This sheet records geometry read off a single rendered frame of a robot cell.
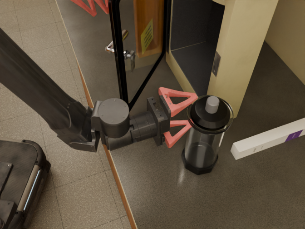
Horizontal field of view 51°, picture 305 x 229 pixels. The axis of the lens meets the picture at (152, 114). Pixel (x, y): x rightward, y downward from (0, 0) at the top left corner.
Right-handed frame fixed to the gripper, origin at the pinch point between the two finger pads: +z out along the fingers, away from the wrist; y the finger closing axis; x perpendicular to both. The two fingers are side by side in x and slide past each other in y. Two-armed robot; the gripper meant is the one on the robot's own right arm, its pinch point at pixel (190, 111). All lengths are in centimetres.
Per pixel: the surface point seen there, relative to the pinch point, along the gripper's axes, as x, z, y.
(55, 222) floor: 37, -52, -120
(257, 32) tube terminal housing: 9.0, 20.1, 9.1
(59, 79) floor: 142, -28, -118
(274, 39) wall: 36, 55, -24
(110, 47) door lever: 25.3, -10.7, 1.2
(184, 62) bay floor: 31.0, 14.5, -17.8
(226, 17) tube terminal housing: 10.5, 12.0, 14.0
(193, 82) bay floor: 21.8, 13.1, -17.9
